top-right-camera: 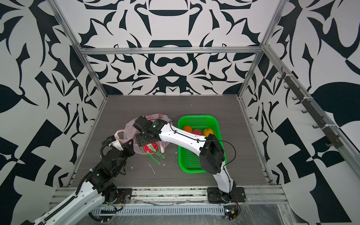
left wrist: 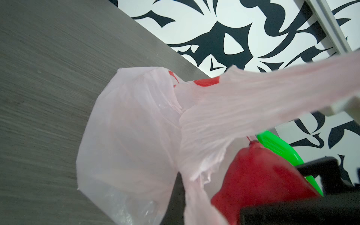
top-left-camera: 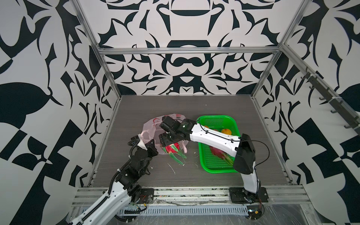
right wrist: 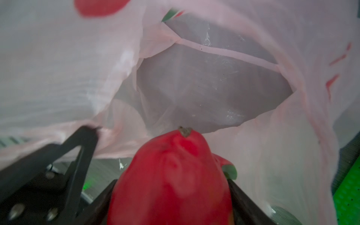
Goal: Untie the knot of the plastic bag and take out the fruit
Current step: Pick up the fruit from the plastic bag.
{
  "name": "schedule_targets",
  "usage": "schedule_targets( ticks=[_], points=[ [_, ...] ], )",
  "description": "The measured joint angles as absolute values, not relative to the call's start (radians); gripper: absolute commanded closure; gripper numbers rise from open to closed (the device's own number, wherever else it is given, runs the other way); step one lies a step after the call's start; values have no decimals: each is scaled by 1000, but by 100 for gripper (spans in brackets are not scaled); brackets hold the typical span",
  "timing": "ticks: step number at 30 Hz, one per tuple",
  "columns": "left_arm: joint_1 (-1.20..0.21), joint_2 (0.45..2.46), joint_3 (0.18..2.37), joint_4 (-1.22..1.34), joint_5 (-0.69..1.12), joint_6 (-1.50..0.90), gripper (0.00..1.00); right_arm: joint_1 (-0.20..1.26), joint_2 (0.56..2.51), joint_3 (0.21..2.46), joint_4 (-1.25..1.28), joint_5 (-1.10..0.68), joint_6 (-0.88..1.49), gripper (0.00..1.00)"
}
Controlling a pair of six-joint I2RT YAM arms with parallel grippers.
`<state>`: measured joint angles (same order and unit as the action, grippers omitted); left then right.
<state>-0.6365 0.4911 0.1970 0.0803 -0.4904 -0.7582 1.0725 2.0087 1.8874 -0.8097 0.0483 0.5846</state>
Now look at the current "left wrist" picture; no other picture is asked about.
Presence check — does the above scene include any green plastic perforated basket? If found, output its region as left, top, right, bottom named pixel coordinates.
left=256, top=130, right=324, bottom=197

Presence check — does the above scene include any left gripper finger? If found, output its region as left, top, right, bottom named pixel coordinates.
left=160, top=172, right=186, bottom=225

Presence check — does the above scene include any pink plastic bag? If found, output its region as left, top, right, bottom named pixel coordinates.
left=76, top=52, right=360, bottom=225

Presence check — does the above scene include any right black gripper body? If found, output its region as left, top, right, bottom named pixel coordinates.
left=240, top=157, right=360, bottom=225

